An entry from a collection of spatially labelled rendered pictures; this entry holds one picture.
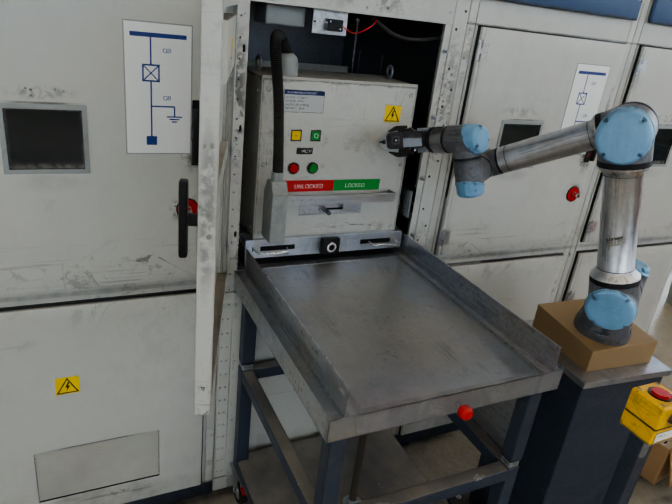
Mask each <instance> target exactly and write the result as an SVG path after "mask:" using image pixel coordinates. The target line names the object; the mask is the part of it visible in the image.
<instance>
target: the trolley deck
mask: <svg viewBox="0 0 672 504"><path fill-rule="evenodd" d="M263 271H264V272H265V273H266V275H267V276H268V277H269V279H270V280H271V282H272V283H273V284H274V286H275V287H276V288H277V290H278V291H279V292H280V294H281V295H282V297H283V298H284V299H285V301H286V302H287V303H288V305H289V306H290V308H291V309H292V310H293V312H294V313H295V314H296V316H297V317H298V318H299V320H300V321H301V323H302V324H303V325H304V327H305V328H306V329H307V331H308V332H309V334H310V335H311V336H312V338H313V339H314V340H315V342H316V343H317V345H318V346H319V347H320V349H321V350H322V351H323V353H324V354H325V355H326V357H327V358H328V360H329V361H330V362H331V364H332V365H333V366H334V368H335V369H336V371H337V372H338V373H339V375H340V376H341V377H342V379H343V380H344V381H345V383H346V384H347V386H348V387H349V388H350V392H349V398H350V399H351V401H352V402H353V404H354V405H355V406H356V408H357V409H358V411H359V412H360V415H355V416H351V417H346V418H341V416H340V415H339V413H338V412H337V410H336V409H335V407H334V406H333V404H332V403H331V401H330V399H329V398H328V396H327V395H326V393H325V392H324V390H323V389H322V387H321V386H320V384H319V383H318V381H317V380H316V378H315V377H314V375H313V374H312V372H311V371H310V369H309V368H308V366H307V365H306V363H305V362H304V360H303V359H302V357H301V356H300V354H299V353H298V351H297V350H296V348H295V347H294V345H293V344H292V342H291V341H290V339H289V338H288V336H287V335H286V333H285V332H284V330H283V329H282V327H281V326H280V324H279V323H278V321H277V320H276V318H275V317H274V315H273V314H272V312H271V311H270V309H269V308H268V306H267V305H266V303H265V302H264V300H263V299H262V297H261V296H260V294H259V293H258V291H257V290H256V288H255V287H254V285H253V284H252V282H251V281H250V279H249V278H248V276H247V275H246V273H245V272H244V270H242V271H236V270H235V273H234V289H235V291H236V293H237V294H238V296H239V298H240V299H241V301H242V303H243V304H244V306H245V308H246V309H247V311H248V313H249V314H250V316H251V318H252V320H253V321H254V323H255V325H256V326H257V328H258V330H259V331H260V333H261V335H262V336H263V338H264V340H265V341H266V343H267V345H268V346H269V348H270V350H271V351H272V353H273V355H274V356H275V358H276V360H277V361H278V363H279V365H280V366H281V368H282V370H283V372H284V373H285V375H286V377H287V378H288V380H289V382H290V383H291V385H292V387H293V388H294V390H295V392H296V393H297V395H298V397H299V398H300V400H301V402H302V403H303V405H304V407H305V408H306V410H307V412H308V413H309V415H310V417H311V419H312V420H313V422H314V424H315V425H316V427H317V429H318V430H319V432H320V434H321V435H322V437H323V439H324V440H325V442H326V444H327V443H331V442H335V441H340V440H344V439H348V438H352V437H357V436H361V435H365V434H369V433H373V432H378V431H382V430H386V429H390V428H395V427H399V426H403V425H407V424H411V423H416V422H420V421H424V420H428V419H433V418H437V417H441V416H445V415H449V414H454V413H457V411H458V407H457V406H456V405H455V403H456V402H459V403H460V404H461V405H464V404H467V405H469V406H470V407H471V408H472V409H475V408H479V407H483V406H487V405H492V404H496V403H500V402H504V401H508V400H513V399H517V398H521V397H525V396H530V395H534V394H538V393H542V392H546V391H551V390H555V389H558V386H559V382H560V379H561V376H562V373H563V370H564V368H563V367H561V366H560V365H559V364H556V367H555V370H556V371H555V372H552V373H547V374H542V373H541V372H539V371H538V370H537V369H536V368H534V367H533V366H532V365H531V364H529V363H528V362H527V361H526V360H525V359H523V358H522V357H521V356H520V355H518V354H517V353H516V352H515V351H513V350H512V349H511V348H510V347H508V346H507V345H506V344H505V343H504V342H502V341H501V340H500V339H499V338H497V337H496V336H495V335H494V334H492V333H491V332H490V331H489V330H487V329H486V328H485V327H484V326H483V325H481V324H480V323H479V322H478V321H476V320H475V319H474V318H473V317H471V316H470V315H469V314H468V313H466V312H465V311H464V310H463V309H462V308H460V307H459V306H458V305H457V304H455V303H454V302H453V301H452V300H450V299H449V298H448V297H447V296H445V295H444V294H443V293H442V292H440V291H439V290H438V289H437V288H436V287H434V286H433V285H432V284H431V283H429V282H428V281H427V280H426V279H424V278H423V277H422V276H421V275H419V274H418V273H417V272H416V271H415V270H413V269H412V268H411V267H410V266H408V265H407V264H406V263H405V262H403V261H402V260H401V259H400V258H398V257H389V258H378V259H367V260H355V261H344V262H333V263H321V264H310V265H299V266H287V267H276V268H265V269H263Z"/></svg>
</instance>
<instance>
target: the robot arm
mask: <svg viewBox="0 0 672 504"><path fill-rule="evenodd" d="M658 130H659V118H658V115H657V113H656V112H655V110H654V109H653V108H652V107H651V106H649V105H647V104H645V103H643V102H638V101H631V102H626V103H623V104H621V105H619V106H617V107H615V108H612V109H610V110H607V111H604V112H601V113H598V114H595V115H594V116H593V118H592V119H591V120H589V121H585V122H582V123H579V124H575V125H572V126H569V127H565V128H562V129H559V130H555V131H552V132H548V133H545V134H542V135H538V136H535V137H532V138H528V139H525V140H522V141H518V142H515V143H511V144H508V145H505V146H501V147H498V148H495V149H487V148H488V146H489V143H488V142H489V141H490V135H489V132H488V129H487V128H486V127H485V126H484V125H481V124H463V125H448V126H446V123H443V126H437V127H427V128H412V127H409V128H407V125H404V126H403V125H400V126H395V127H393V128H392V129H390V130H389V131H388V132H386V133H385V134H384V135H383V136H382V137H381V138H380V139H379V145H380V146H381V147H382V148H383V149H385V150H386V151H387V152H389V153H390V154H392V155H394V156H396V157H408V154H410V155H412V154H414V153H424V152H431V153H437V154H450V153H452V156H453V166H454V175H455V186H456V190H457V195H458V196H459V197H461V198H474V197H478V196H481V195H483V194H484V192H485V190H484V186H485V184H484V181H486V180H487V179H488V178H490V177H493V176H497V175H501V174H504V173H508V172H512V171H515V170H519V169H523V168H527V167H530V166H534V165H538V164H542V163H546V162H549V161H553V160H557V159H561V158H565V157H568V156H572V155H576V154H580V153H583V152H587V151H591V150H595V149H597V163H596V167H597V168H598V169H599V170H600V171H601V172H602V173H603V179H602V194H601V208H600V223H599V237H598V252H597V265H596V266H595V267H594V268H592V269H591V270H590V273H589V287H588V296H587V297H586V299H585V302H584V305H583V307H582V308H581V309H580V310H579V311H578V312H577V314H576V316H575V318H574V326H575V328H576V329H577V330H578V331H579V332H580V333H581V334H582V335H584V336H585V337H587V338H589V339H591V340H593V341H595V342H598V343H601V344H605V345H610V346H622V345H625V344H627V343H628V342H629V339H630V337H631V334H632V329H631V326H632V322H633V320H634V319H635V318H636V316H637V312H638V306H639V302H640V299H641V295H642V292H643V289H644V286H645V283H646V281H647V279H648V278H649V273H650V267H649V266H648V265H647V264H646V263H644V262H642V261H640V260H638V259H636V252H637V241H638V230H639V220H640V209H641V198H642V188H643V177H644V173H645V172H646V171H648V170H649V169H650V168H651V167H652V162H653V152H654V142H655V137H656V135H657V132H658ZM385 141H387V143H385ZM486 149H487V150H486ZM427 150H428V151H427Z"/></svg>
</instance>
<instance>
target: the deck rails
mask: <svg viewBox="0 0 672 504"><path fill-rule="evenodd" d="M397 257H398V258H400V259H401V260H402V261H403V262H405V263H406V264H407V265H408V266H410V267H411V268H412V269H413V270H415V271H416V272H417V273H418V274H419V275H421V276H422V277H423V278H424V279H426V280H427V281H428V282H429V283H431V284H432V285H433V286H434V287H436V288H437V289H438V290H439V291H440V292H442V293H443V294H444V295H445V296H447V297H448V298H449V299H450V300H452V301H453V302H454V303H455V304H457V305H458V306H459V307H460V308H462V309H463V310H464V311H465V312H466V313H468V314H469V315H470V316H471V317H473V318H474V319H475V320H476V321H478V322H479V323H480V324H481V325H483V326H484V327H485V328H486V329H487V330H489V331H490V332H491V333H492V334H494V335H495V336H496V337H497V338H499V339H500V340H501V341H502V342H504V343H505V344H506V345H507V346H508V347H510V348H511V349H512V350H513V351H515V352H516V353H517V354H518V355H520V356H521V357H522V358H523V359H525V360H526V361H527V362H528V363H529V364H531V365H532V366H533V367H534V368H536V369H537V370H538V371H539V372H541V373H542V374H547V373H552V372H555V371H556V370H555V367H556V364H557V361H558V358H559V354H560V351H561V348H562V347H560V346H559V345H558V344H556V343H555V342H553V341H552V340H551V339H549V338H548V337H547V336H545V335H544V334H542V333H541V332H540V331H538V330H537V329H536V328H534V327H533V326H531V325H530V324H529V323H527V322H526V321H525V320H523V319H522V318H520V317H519V316H518V315H516V314H515V313H514V312H512V311H511V310H509V309H508V308H507V307H505V306H504V305H503V304H501V303H500V302H498V301H497V300H496V299H494V298H493V297H492V296H490V295H489V294H487V293H486V292H485V291H483V290H482V289H481V288H479V287H478V286H477V285H475V284H474V283H472V282H471V281H470V280H468V279H467V278H466V277H464V276H463V275H461V274H460V273H459V272H457V271H456V270H455V269H453V268H452V267H450V266H449V265H448V264H446V263H445V262H444V261H442V260H441V259H439V258H438V257H437V256H435V255H434V254H433V253H431V252H430V251H428V250H427V249H426V248H424V247H423V246H422V245H420V244H419V243H417V242H416V241H415V240H413V239H412V238H411V237H409V239H408V245H407V251H406V255H400V256H397ZM244 272H245V273H246V275H247V276H248V278H249V279H250V281H251V282H252V284H253V285H254V287H255V288H256V290H257V291H258V293H259V294H260V296H261V297H262V299H263V300H264V302H265V303H266V305H267V306H268V308H269V309H270V311H271V312H272V314H273V315H274V317H275V318H276V320H277V321H278V323H279V324H280V326H281V327H282V329H283V330H284V332H285V333H286V335H287V336H288V338H289V339H290V341H291V342H292V344H293V345H294V347H295V348H296V350H297V351H298V353H299V354H300V356H301V357H302V359H303V360H304V362H305V363H306V365H307V366H308V368H309V369H310V371H311V372H312V374H313V375H314V377H315V378H316V380H317V381H318V383H319V384H320V386H321V387H322V389H323V390H324V392H325V393H326V395H327V396H328V398H329V399H330V401H331V403H332V404H333V406H334V407H335V409H336V410H337V412H338V413H339V415H340V416H341V418H346V417H351V416H355V415H360V412H359V411H358V409H357V408H356V406H355V405H354V404H353V402H352V401H351V399H350V398H349V392H350V388H349V387H348V386H347V384H346V383H345V381H344V380H343V379H342V377H341V376H340V375H339V373H338V372H337V371H336V369H335V368H334V366H333V365H332V364H331V362H330V361H329V360H328V358H327V357H326V355H325V354H324V353H323V351H322V350H321V349H320V347H319V346H318V345H317V343H316V342H315V340H314V339H313V338H312V336H311V335H310V334H309V332H308V331H307V329H306V328H305V327H304V325H303V324H302V323H301V321H300V320H299V318H298V317H297V316H296V314H295V313H294V312H293V310H292V309H291V308H290V306H289V305H288V303H287V302H286V301H285V299H284V298H283V297H282V295H281V294H280V292H279V291H278V290H277V288H276V287H275V286H274V284H273V283H272V282H271V280H270V279H269V277H268V276H267V275H266V273H265V272H264V271H263V269H262V268H261V266H260V265H259V264H258V262H257V261H256V260H255V258H254V257H253V256H252V254H251V253H250V251H249V250H248V249H246V264H245V269H244ZM548 344H549V345H550V346H551V347H553V348H554V349H555V350H556V351H555V354H554V353H552V352H551V351H550V350H548V349H547V345H548ZM341 386H342V387H343V388H342V387H341ZM343 389H344V390H345V391H344V390H343Z"/></svg>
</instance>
